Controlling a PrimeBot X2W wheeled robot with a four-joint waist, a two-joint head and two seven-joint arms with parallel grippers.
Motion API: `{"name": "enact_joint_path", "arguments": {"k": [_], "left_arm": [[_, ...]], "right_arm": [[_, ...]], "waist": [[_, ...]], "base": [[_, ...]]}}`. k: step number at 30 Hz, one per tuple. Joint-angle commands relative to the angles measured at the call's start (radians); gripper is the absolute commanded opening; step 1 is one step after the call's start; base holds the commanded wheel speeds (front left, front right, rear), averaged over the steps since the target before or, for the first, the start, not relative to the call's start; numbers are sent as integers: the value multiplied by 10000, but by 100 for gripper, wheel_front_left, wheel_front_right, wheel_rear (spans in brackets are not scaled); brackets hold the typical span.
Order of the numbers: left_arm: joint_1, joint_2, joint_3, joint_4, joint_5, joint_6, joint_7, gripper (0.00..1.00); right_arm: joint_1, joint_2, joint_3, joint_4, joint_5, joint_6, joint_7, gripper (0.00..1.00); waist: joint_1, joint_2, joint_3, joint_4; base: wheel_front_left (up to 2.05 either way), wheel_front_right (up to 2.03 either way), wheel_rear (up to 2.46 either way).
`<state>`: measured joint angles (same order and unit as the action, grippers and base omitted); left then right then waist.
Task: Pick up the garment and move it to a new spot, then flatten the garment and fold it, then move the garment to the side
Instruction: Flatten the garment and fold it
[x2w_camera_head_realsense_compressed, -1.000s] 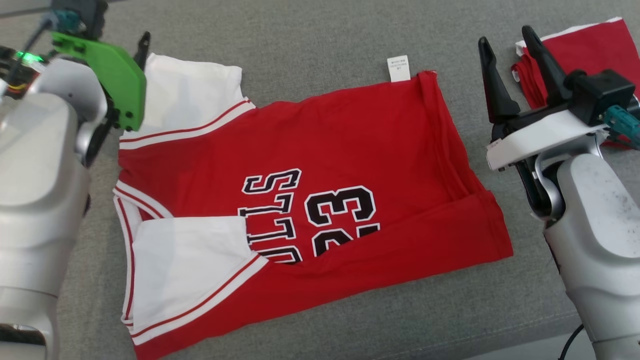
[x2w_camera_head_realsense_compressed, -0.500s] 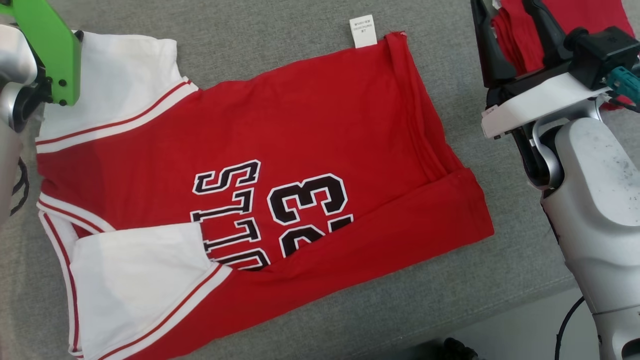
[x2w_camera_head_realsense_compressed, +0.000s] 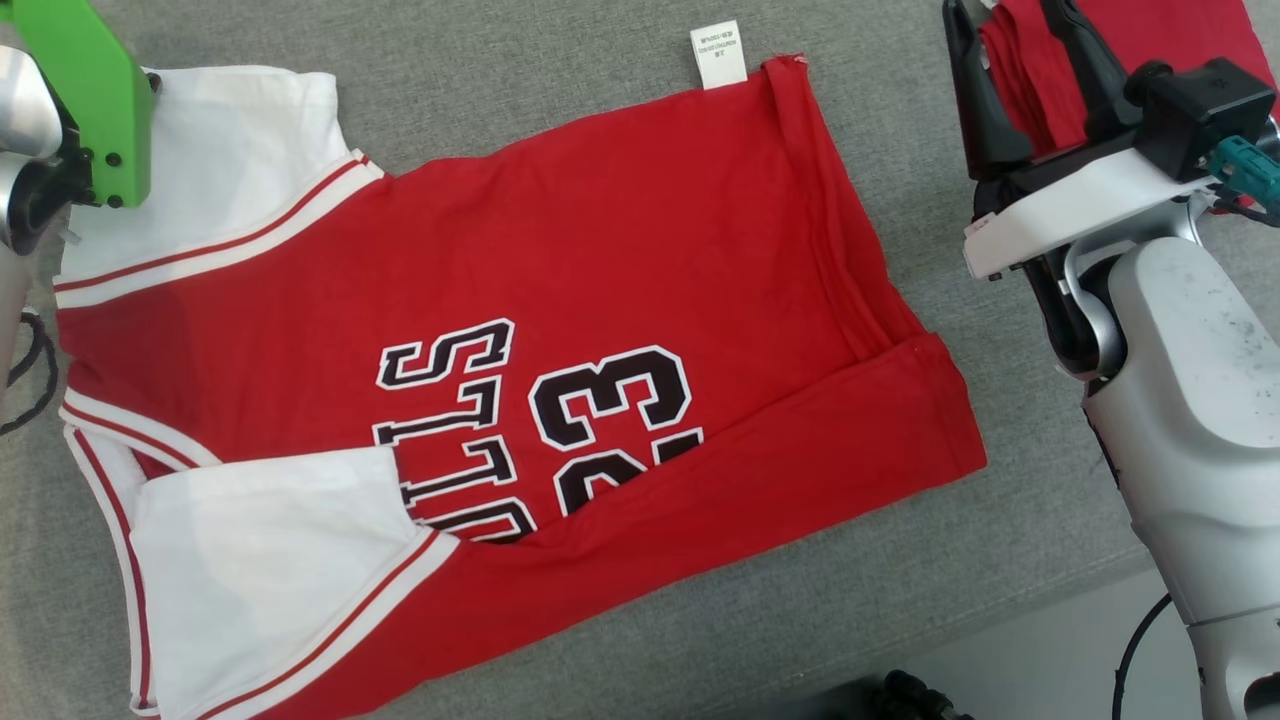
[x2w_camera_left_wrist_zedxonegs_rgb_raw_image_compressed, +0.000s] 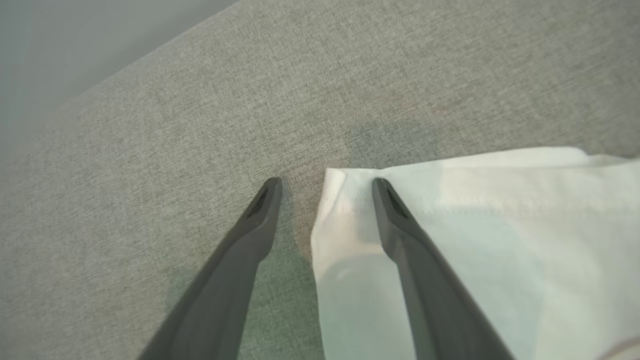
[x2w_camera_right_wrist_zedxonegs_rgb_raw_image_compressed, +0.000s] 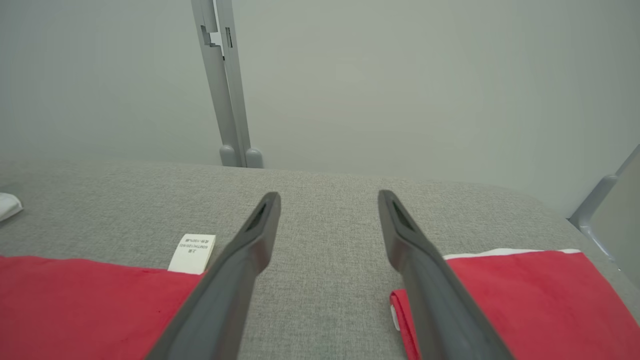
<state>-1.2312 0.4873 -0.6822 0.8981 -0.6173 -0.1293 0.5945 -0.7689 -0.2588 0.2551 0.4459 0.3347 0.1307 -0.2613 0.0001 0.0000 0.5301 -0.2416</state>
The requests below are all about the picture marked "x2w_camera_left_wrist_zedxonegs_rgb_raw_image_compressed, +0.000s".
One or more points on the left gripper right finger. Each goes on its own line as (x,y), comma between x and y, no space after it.
(435,300)

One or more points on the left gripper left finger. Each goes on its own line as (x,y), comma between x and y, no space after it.
(225,290)

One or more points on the red and white shirt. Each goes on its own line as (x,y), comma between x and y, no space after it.
(525,250)

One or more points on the grey fabric sofa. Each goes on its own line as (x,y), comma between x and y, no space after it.
(200,125)

